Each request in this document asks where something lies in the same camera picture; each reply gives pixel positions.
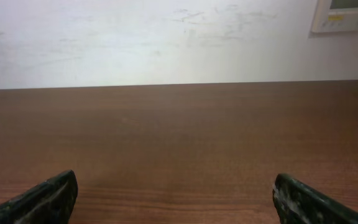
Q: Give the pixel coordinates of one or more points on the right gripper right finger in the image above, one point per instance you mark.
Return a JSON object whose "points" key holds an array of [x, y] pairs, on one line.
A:
{"points": [[298, 203]]}

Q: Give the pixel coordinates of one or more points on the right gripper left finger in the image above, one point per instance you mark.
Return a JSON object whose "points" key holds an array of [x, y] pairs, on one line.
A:
{"points": [[49, 202]]}

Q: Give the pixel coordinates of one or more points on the white wall control panel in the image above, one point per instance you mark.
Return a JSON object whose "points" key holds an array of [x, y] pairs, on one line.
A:
{"points": [[335, 16]]}

